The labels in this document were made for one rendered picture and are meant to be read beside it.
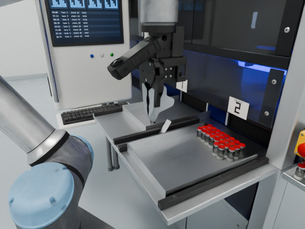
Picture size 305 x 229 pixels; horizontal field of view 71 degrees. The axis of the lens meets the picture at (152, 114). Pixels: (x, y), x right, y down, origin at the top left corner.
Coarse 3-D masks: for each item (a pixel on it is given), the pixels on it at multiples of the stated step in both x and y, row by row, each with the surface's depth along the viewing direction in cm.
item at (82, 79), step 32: (64, 0) 109; (96, 0) 115; (128, 0) 124; (64, 32) 114; (96, 32) 121; (128, 32) 130; (64, 64) 120; (96, 64) 128; (64, 96) 127; (96, 96) 135; (128, 96) 145
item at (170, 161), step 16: (192, 128) 87; (128, 144) 73; (144, 144) 78; (160, 144) 79; (176, 144) 79; (192, 144) 79; (144, 160) 70; (160, 160) 70; (176, 160) 70; (192, 160) 70; (208, 160) 70; (224, 160) 70; (240, 160) 65; (160, 176) 63; (176, 176) 63; (192, 176) 63; (208, 176) 60; (160, 192) 56; (176, 192) 56
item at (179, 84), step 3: (183, 81) 101; (186, 81) 99; (177, 84) 106; (180, 84) 104; (183, 84) 102; (186, 84) 100; (177, 87) 107; (180, 87) 104; (183, 87) 102; (186, 87) 100; (183, 90) 103; (186, 90) 101
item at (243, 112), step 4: (232, 100) 77; (236, 100) 76; (240, 100) 74; (232, 104) 77; (236, 104) 76; (244, 104) 73; (248, 104) 71; (228, 108) 80; (232, 108) 78; (240, 108) 75; (244, 108) 73; (248, 108) 72; (232, 112) 78; (240, 112) 75; (244, 112) 74; (240, 116) 75; (244, 116) 74
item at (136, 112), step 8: (176, 96) 120; (128, 104) 108; (136, 104) 110; (176, 104) 117; (184, 104) 117; (128, 112) 100; (136, 112) 107; (144, 112) 107; (160, 112) 107; (168, 112) 107; (176, 112) 107; (184, 112) 107; (192, 112) 107; (200, 112) 107; (208, 112) 100; (136, 120) 94; (144, 120) 98; (160, 120) 98; (176, 120) 92; (184, 120) 95; (144, 128) 87; (152, 128) 88
